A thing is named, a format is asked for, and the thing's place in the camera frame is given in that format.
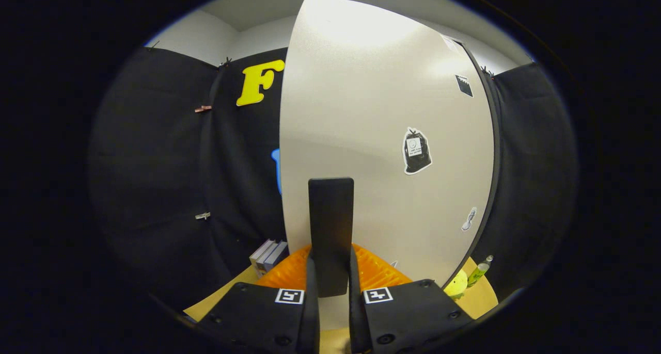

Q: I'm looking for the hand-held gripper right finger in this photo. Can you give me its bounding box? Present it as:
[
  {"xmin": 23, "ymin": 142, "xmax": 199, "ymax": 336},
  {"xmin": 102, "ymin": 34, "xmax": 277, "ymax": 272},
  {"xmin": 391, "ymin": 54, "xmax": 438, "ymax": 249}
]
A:
[{"xmin": 349, "ymin": 243, "xmax": 473, "ymax": 354}]

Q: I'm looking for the green plastic bottle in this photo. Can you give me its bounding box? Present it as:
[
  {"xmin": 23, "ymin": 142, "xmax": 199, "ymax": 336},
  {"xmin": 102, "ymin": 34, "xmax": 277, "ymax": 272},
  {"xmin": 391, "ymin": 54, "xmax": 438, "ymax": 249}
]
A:
[{"xmin": 467, "ymin": 255, "xmax": 494, "ymax": 288}]

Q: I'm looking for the black door handle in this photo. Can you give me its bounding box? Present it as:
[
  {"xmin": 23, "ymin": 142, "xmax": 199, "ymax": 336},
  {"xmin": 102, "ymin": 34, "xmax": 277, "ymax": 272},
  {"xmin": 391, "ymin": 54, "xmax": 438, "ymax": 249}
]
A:
[{"xmin": 308, "ymin": 177, "xmax": 355, "ymax": 298}]

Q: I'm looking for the yellow pineapple plush toy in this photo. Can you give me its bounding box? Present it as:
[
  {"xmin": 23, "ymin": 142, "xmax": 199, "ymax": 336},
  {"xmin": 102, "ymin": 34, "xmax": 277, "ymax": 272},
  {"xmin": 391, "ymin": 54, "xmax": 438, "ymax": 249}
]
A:
[{"xmin": 443, "ymin": 269, "xmax": 468, "ymax": 299}]

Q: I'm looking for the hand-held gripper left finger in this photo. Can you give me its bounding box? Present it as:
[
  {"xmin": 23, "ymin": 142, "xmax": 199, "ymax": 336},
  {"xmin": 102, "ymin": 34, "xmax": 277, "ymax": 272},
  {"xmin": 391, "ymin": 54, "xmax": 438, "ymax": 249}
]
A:
[{"xmin": 199, "ymin": 243, "xmax": 321, "ymax": 354}]

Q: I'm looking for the black backdrop cloth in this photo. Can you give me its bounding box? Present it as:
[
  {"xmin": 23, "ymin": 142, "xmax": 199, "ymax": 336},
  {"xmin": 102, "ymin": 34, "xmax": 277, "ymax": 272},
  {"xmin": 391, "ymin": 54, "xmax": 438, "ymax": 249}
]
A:
[{"xmin": 88, "ymin": 47, "xmax": 576, "ymax": 311}]

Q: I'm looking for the yellow spine book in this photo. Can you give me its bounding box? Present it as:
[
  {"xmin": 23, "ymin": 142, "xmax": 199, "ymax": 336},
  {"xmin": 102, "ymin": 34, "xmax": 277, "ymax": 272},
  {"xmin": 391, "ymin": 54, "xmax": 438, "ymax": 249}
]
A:
[{"xmin": 249, "ymin": 239, "xmax": 274, "ymax": 264}]

